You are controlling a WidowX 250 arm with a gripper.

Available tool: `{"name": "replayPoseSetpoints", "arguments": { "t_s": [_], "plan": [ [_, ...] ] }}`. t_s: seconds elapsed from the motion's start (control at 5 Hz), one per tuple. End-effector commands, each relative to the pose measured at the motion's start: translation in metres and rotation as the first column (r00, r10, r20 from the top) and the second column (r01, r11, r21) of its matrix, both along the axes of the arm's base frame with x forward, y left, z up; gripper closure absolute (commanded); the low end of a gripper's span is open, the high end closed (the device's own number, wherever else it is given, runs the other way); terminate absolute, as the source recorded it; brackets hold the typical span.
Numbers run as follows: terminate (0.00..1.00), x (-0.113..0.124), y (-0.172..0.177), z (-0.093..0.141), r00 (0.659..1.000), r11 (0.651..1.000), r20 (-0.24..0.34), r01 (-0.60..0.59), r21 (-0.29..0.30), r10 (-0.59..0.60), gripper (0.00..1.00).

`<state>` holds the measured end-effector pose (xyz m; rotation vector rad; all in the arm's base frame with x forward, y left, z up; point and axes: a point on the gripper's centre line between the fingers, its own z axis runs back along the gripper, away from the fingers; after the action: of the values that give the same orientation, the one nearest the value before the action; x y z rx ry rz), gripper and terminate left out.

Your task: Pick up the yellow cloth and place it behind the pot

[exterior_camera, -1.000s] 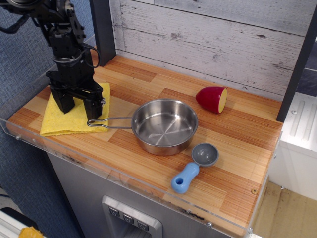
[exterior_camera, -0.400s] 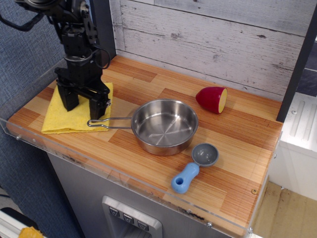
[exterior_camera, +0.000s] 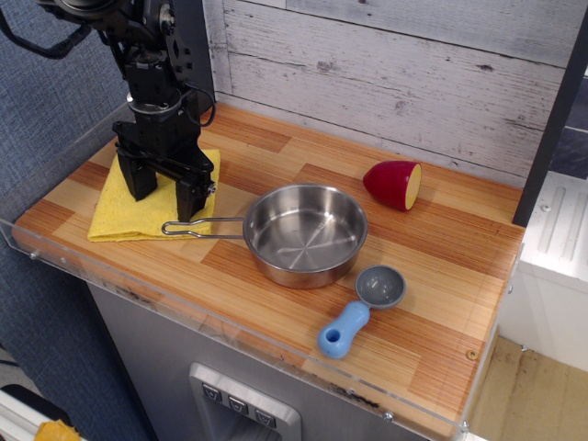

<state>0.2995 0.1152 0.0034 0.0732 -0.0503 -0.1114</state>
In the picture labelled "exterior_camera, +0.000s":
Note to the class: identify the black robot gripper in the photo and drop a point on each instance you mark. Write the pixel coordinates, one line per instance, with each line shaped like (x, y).
(163, 139)

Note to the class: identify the yellow cloth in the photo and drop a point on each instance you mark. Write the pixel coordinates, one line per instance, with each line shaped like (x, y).
(118, 217)

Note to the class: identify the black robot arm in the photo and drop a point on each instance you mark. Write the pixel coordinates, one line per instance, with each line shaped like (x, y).
(164, 98)

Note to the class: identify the stainless steel pot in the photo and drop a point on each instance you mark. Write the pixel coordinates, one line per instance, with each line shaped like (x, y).
(303, 235)

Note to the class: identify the grey toy fridge cabinet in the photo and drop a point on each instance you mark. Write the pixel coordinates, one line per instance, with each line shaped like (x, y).
(157, 353)

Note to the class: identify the silver dispenser button panel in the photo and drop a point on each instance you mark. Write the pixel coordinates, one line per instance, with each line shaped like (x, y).
(232, 410)

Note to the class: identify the red yellow toy fruit half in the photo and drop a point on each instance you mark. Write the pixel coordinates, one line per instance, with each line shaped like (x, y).
(394, 183)

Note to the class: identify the blue grey toy scoop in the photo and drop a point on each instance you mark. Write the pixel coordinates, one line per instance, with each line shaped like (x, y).
(377, 288)

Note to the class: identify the clear acrylic table guard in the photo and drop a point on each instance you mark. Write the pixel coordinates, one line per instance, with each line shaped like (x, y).
(455, 247)

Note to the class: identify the white toy sink counter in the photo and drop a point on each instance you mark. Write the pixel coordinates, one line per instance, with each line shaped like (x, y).
(545, 306)

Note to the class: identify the dark grey left post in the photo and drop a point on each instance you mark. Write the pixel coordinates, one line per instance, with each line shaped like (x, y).
(194, 32)

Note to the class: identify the dark grey post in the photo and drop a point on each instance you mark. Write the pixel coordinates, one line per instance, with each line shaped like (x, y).
(194, 32)
(565, 98)

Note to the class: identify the dark grey right post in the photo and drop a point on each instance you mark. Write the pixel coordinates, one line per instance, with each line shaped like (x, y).
(565, 98)

